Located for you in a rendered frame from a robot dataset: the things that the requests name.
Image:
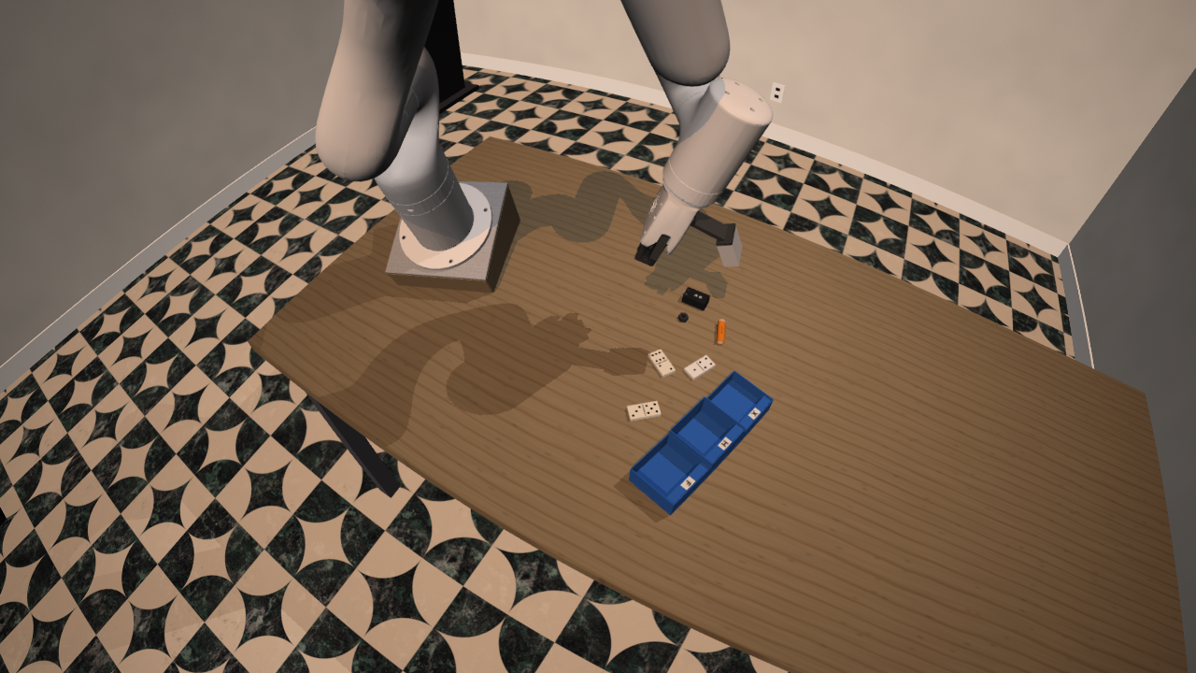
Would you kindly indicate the blue three-compartment bin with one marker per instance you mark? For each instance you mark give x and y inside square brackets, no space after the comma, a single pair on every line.
[677,469]

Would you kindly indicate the white domino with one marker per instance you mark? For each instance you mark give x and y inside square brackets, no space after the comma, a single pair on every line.
[698,368]

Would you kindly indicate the beige domino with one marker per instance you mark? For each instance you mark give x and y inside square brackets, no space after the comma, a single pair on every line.
[661,363]
[643,411]

